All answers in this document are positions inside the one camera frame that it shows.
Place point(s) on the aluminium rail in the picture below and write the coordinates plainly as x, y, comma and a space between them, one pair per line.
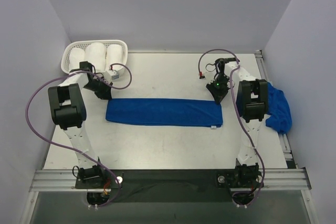
284, 142
275, 179

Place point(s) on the left rolled white towel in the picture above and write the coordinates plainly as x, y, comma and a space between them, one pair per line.
76, 56

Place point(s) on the aluminium front rail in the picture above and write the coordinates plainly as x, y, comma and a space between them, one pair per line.
275, 179

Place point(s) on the aluminium right side rail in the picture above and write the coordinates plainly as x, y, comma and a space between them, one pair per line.
284, 142

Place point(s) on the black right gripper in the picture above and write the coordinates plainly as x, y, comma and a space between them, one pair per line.
218, 92

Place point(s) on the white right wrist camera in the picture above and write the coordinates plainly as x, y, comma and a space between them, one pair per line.
207, 78

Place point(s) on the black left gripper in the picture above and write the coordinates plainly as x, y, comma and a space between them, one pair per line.
102, 91

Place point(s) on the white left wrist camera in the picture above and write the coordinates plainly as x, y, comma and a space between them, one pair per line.
111, 76

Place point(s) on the middle rolled white towel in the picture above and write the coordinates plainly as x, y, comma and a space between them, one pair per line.
95, 54

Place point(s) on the right rolled white towel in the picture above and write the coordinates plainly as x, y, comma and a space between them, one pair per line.
114, 55

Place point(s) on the rolled white towel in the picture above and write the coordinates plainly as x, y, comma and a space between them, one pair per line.
95, 54
114, 55
76, 56

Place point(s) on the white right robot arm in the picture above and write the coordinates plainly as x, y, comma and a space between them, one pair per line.
250, 99

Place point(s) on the white plastic mesh basket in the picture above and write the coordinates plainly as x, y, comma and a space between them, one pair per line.
84, 44

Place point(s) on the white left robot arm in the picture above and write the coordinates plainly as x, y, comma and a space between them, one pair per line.
68, 111

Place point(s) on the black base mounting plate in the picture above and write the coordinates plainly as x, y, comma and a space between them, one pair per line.
173, 185

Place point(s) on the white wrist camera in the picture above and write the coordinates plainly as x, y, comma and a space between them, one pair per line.
207, 78
111, 76

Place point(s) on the blue towel pile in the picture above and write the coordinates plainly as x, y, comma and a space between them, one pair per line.
280, 119

